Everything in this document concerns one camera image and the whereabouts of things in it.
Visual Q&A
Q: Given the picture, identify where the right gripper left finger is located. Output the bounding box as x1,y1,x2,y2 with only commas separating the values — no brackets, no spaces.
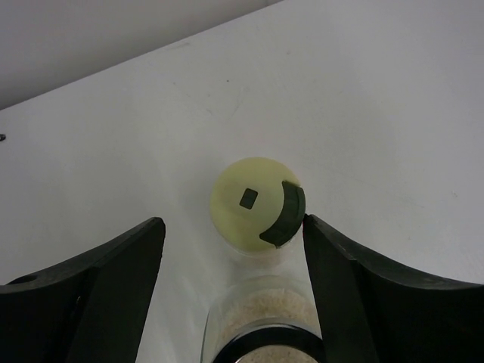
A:
1,217,166,362

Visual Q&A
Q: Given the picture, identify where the yellow-lid shaker bottle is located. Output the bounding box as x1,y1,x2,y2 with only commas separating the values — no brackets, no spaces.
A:
209,157,306,268

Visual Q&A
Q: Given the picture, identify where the black-capped jar with powder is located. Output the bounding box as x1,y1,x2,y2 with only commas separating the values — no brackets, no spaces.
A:
200,276,327,362

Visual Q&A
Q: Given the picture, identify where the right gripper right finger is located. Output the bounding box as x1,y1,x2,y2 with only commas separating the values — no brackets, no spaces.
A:
302,215,483,362

